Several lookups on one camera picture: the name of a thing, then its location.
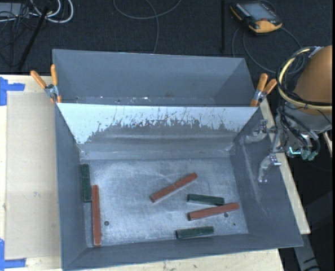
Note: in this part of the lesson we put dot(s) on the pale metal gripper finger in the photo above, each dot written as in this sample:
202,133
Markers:
266,168
260,132

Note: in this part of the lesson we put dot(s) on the grey metal bin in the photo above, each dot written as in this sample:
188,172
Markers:
156,140

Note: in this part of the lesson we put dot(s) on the pale wood flat board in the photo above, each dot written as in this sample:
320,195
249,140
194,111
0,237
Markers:
29,179

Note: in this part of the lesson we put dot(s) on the red-brown flat block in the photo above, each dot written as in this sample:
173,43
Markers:
212,211
173,187
96,216

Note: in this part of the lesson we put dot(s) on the dark green flat block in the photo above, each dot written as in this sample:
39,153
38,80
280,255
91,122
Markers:
205,199
86,182
194,232

